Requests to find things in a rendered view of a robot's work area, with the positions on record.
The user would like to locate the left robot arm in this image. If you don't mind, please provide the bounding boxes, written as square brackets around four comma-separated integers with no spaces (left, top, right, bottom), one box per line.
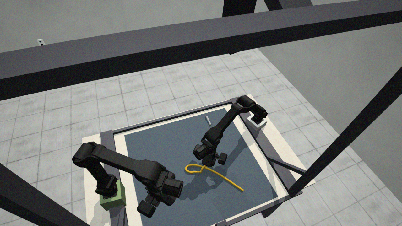
[72,141,183,206]

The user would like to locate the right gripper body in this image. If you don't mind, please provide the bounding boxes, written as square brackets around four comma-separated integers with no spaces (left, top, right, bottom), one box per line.
[193,144,227,165]

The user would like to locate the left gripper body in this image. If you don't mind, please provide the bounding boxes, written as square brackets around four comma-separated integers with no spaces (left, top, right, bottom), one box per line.
[137,171,175,218]

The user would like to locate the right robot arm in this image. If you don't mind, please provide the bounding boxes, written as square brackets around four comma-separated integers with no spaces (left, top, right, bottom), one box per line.
[193,95,268,167]

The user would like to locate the blue-grey mat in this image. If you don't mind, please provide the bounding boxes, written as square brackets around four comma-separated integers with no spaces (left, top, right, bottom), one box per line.
[124,108,278,226]

